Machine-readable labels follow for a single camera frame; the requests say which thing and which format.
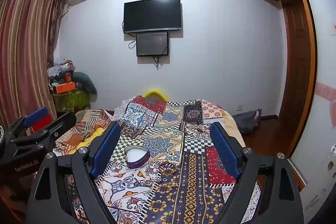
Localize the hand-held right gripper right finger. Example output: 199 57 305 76
209 122 310 224

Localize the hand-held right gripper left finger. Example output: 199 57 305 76
26 122 122 224

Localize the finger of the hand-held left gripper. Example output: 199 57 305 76
5 112 77 159
4 106 49 136

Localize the white round tray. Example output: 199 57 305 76
124 146 151 169

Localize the purple cord pendant necklace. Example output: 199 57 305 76
134 178 158 187

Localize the red object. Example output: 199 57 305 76
33 115 52 132

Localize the yellow cloth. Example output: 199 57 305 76
78 127 106 149

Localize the green bag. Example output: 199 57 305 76
54 90 91 113

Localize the striped orange bedsheet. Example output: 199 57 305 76
54 109 114 156

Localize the orange box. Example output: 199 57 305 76
54 82 77 94

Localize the dark bag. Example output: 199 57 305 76
232 109 262 135

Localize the pile of bags and clothes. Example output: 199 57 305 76
47 58 76 85

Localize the colourful patchwork blanket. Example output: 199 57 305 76
52 95 263 224

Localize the striped red curtain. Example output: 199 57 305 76
0 0 67 130

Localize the yellow plush cushion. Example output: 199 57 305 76
142 88 170 102

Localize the wooden door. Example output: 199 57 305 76
278 0 313 156

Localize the white sliding wardrobe door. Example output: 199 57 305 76
287 0 336 214

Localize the orange bead bracelet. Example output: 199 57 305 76
158 161 178 175

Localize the small black wall monitor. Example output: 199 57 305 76
136 32 169 57

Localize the black wall television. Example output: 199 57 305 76
124 0 182 34

